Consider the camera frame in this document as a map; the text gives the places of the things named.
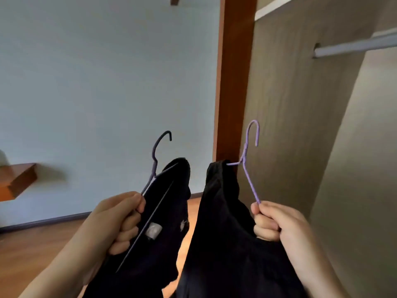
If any light purple wire hanger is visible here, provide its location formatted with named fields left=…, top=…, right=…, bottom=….
left=226, top=120, right=262, bottom=204

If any brown wooden wall shelf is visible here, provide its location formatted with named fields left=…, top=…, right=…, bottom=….
left=0, top=163, right=38, bottom=202

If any person's left hand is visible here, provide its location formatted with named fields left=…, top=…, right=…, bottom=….
left=73, top=191, right=146, bottom=278

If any brown wooden wardrobe post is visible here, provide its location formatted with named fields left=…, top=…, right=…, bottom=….
left=212, top=0, right=258, bottom=164

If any person's right hand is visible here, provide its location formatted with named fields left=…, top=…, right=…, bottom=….
left=250, top=201, right=314, bottom=268

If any white wardrobe shelf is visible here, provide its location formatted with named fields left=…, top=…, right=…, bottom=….
left=254, top=0, right=299, bottom=22

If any black garment with white label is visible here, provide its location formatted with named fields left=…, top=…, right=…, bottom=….
left=83, top=157, right=191, bottom=298

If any plain black garment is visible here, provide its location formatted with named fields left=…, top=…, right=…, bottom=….
left=173, top=160, right=308, bottom=298

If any person's left forearm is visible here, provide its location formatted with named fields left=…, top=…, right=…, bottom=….
left=18, top=233, right=107, bottom=298

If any person's right forearm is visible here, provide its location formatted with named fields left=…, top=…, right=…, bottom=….
left=284, top=236, right=351, bottom=298

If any grey metal clothes rail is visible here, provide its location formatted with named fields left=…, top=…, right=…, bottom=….
left=312, top=33, right=397, bottom=59

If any dark purple wire hanger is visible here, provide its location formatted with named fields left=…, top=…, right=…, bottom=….
left=116, top=130, right=179, bottom=273

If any beige wardrobe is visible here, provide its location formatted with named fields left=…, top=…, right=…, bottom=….
left=238, top=0, right=397, bottom=298

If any dark baseboard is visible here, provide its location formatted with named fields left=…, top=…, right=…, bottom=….
left=0, top=192, right=204, bottom=235

